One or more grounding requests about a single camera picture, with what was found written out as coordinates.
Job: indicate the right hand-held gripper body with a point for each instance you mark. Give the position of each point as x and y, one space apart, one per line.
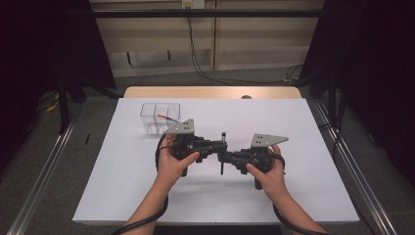
264 140

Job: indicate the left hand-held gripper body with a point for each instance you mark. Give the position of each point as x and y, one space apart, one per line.
183 128

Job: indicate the makeup brush with tan bristles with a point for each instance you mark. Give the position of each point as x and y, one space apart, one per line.
164 117

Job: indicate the clear plastic organizer box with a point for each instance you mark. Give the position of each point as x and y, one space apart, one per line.
156 120

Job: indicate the person's right hand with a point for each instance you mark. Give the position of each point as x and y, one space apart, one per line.
274 181

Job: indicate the person's left hand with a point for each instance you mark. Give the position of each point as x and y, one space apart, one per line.
169 169

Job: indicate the white table cover sheet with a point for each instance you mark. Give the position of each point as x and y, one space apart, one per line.
212 202

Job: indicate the wooden desk leg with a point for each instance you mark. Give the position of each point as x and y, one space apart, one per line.
214 42

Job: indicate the black metal stand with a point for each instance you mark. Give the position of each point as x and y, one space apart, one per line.
63 107

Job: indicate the black curtain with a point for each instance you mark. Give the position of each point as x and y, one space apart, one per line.
368 65
42 49

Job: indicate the aluminium floor rail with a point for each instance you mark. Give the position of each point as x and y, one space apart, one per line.
359 176
42 182

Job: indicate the white wall socket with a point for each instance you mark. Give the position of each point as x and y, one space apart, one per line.
193 4

